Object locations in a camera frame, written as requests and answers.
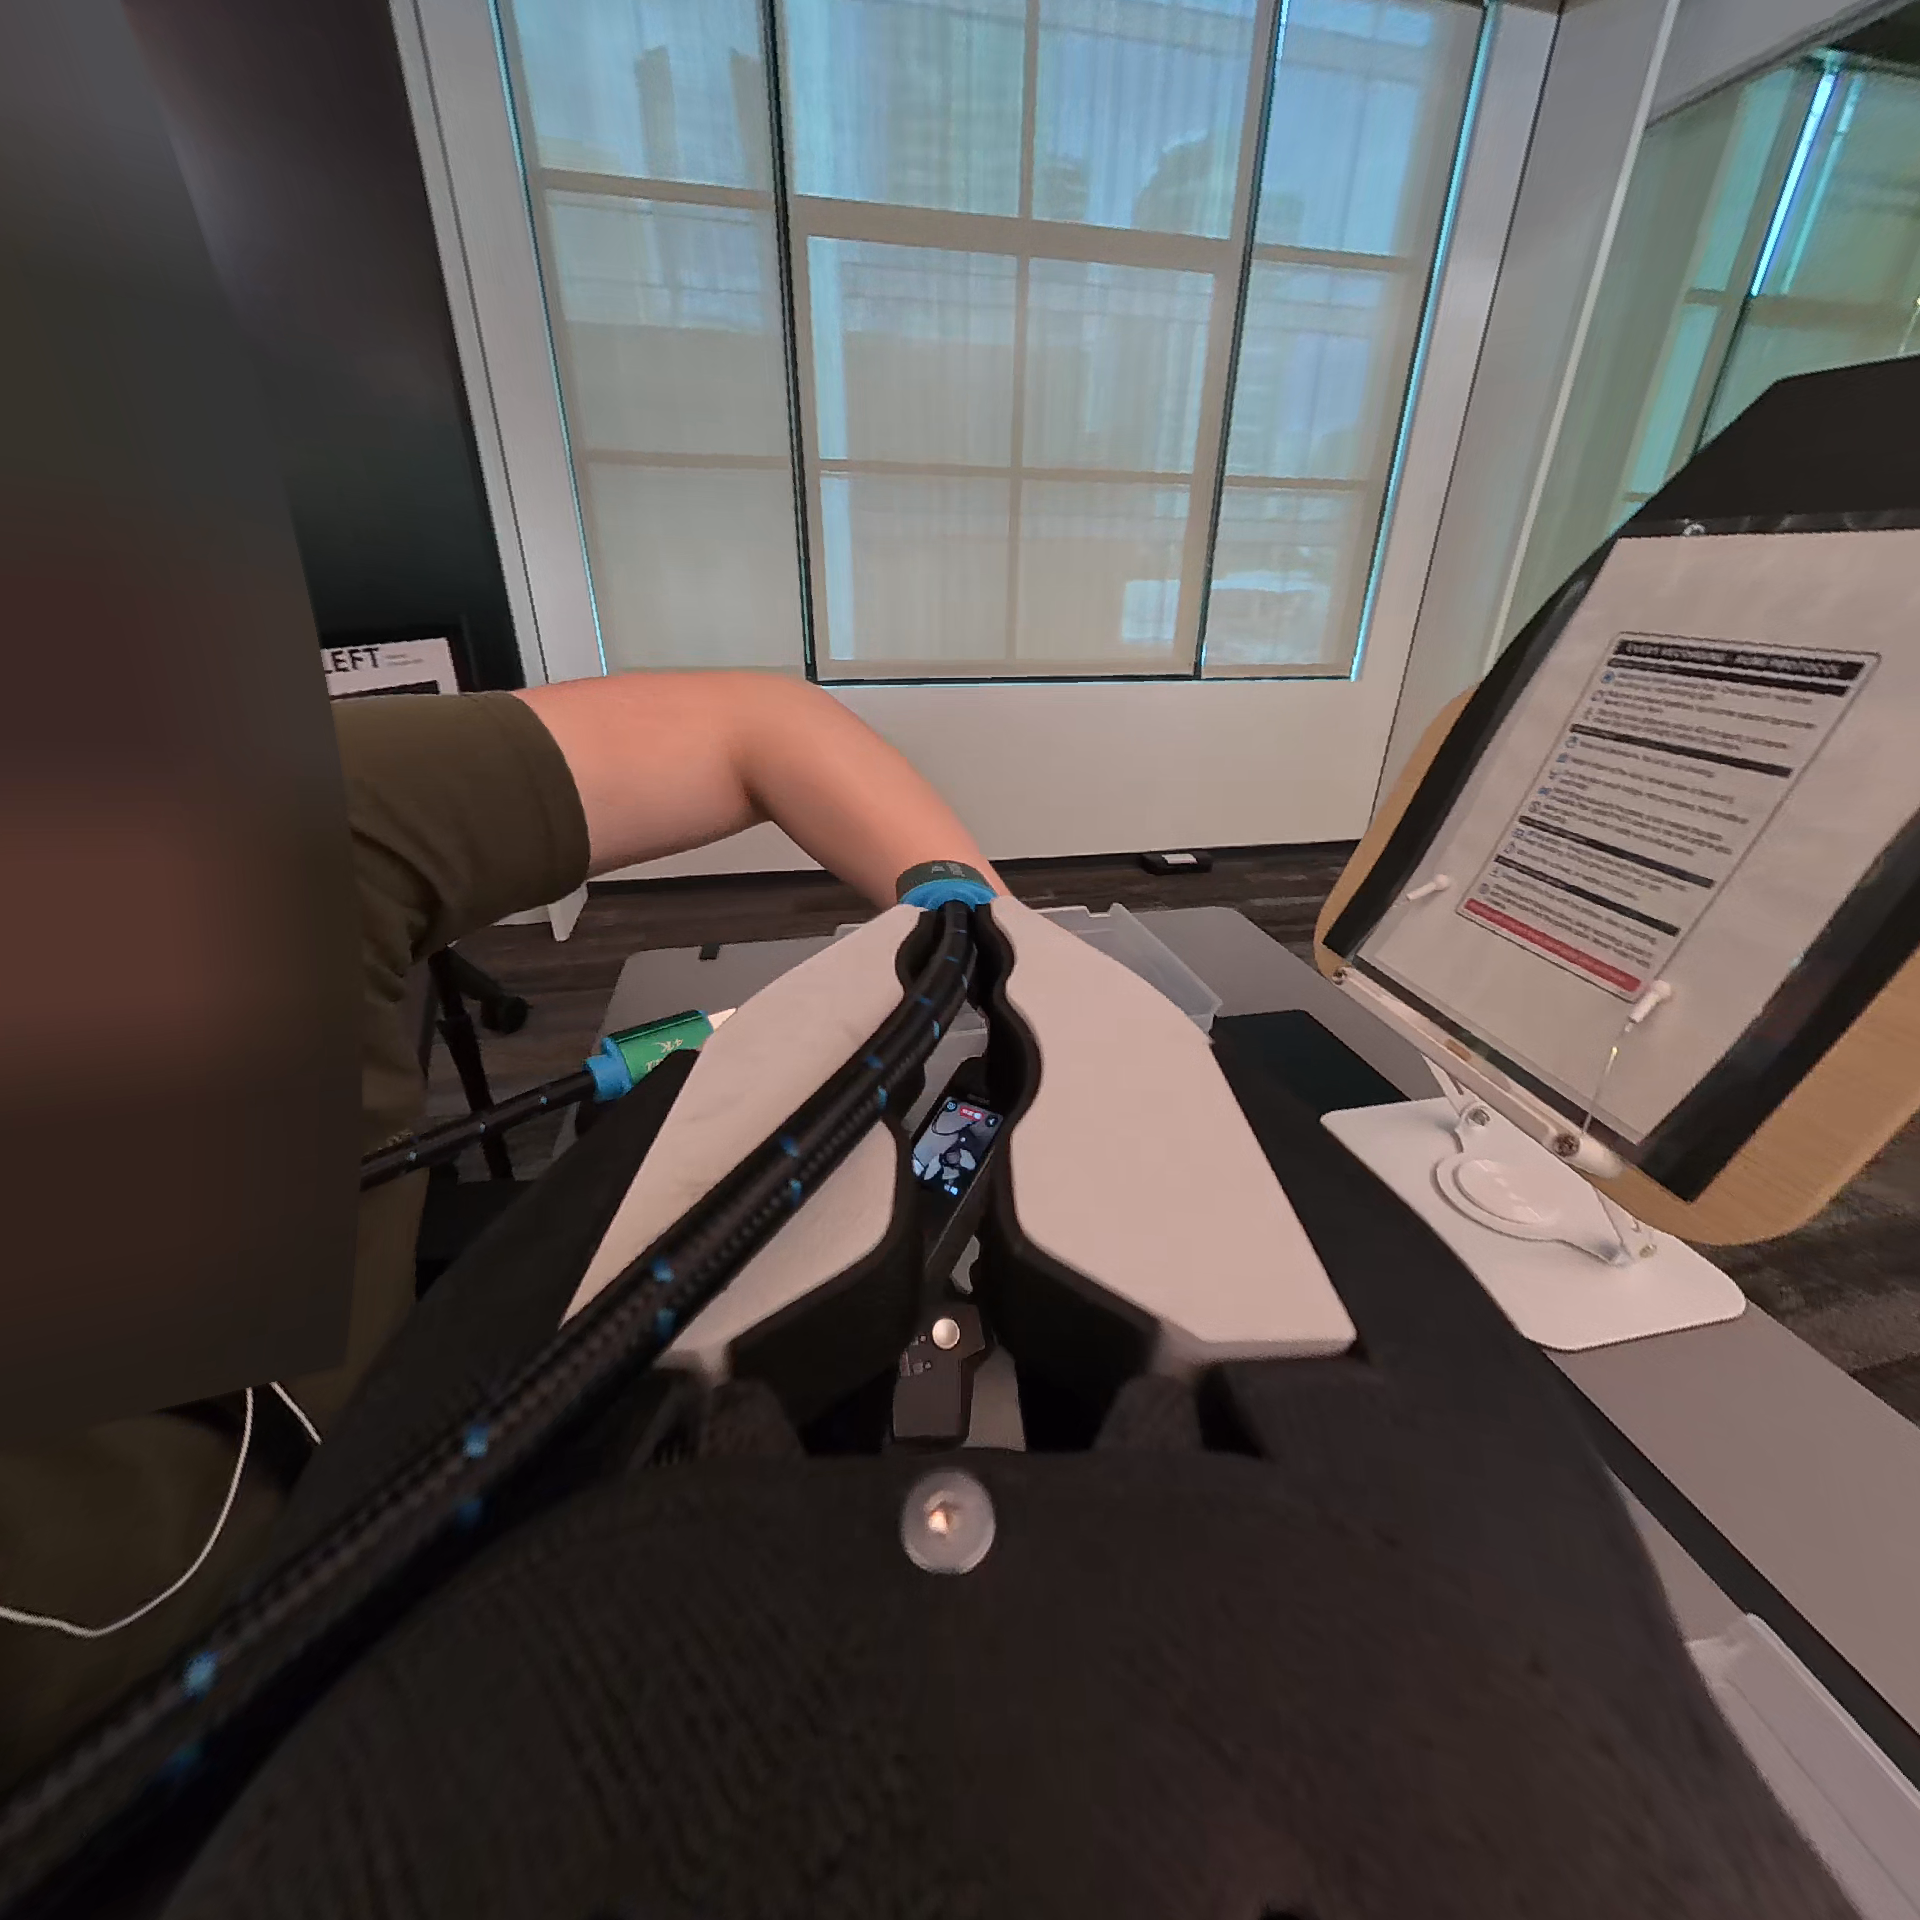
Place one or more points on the rounded wooden board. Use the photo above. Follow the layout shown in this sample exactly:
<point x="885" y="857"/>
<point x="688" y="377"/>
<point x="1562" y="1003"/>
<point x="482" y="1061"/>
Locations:
<point x="1799" y="1155"/>

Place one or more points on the clear plastic bin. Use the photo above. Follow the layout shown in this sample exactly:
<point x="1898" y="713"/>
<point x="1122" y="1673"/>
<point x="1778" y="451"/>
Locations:
<point x="1140" y="960"/>

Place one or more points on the dark table mat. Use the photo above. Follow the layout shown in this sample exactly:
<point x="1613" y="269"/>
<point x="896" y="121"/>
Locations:
<point x="1305" y="1049"/>

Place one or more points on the black framed display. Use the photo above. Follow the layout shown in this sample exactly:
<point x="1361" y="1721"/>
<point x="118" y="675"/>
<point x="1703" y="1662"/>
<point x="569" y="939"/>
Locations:
<point x="1755" y="451"/>

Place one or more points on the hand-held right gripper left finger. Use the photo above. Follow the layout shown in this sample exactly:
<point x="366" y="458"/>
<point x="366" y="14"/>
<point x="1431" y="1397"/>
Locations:
<point x="750" y="1110"/>

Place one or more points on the large grid window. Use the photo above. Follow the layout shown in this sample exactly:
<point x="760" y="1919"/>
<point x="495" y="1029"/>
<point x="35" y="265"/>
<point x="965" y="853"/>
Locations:
<point x="915" y="451"/>

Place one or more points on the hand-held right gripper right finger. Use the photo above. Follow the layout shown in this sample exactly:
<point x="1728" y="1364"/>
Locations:
<point x="1169" y="1187"/>

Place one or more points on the white printed sign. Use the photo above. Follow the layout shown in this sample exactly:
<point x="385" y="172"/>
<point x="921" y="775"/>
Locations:
<point x="389" y="660"/>

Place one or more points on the white display stand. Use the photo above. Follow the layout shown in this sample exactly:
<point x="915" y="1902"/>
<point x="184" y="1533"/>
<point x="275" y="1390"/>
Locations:
<point x="1575" y="1292"/>

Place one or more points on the printed instruction sheet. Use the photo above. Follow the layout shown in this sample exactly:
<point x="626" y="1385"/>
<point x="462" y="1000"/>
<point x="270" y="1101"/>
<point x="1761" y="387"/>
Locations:
<point x="1649" y="795"/>

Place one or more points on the black office chair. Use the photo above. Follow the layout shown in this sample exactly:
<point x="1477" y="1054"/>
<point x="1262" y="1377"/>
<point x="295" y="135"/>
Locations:
<point x="487" y="998"/>

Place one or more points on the small black floor box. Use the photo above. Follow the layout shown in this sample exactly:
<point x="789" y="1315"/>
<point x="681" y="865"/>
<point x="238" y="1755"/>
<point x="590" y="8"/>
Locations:
<point x="1178" y="861"/>

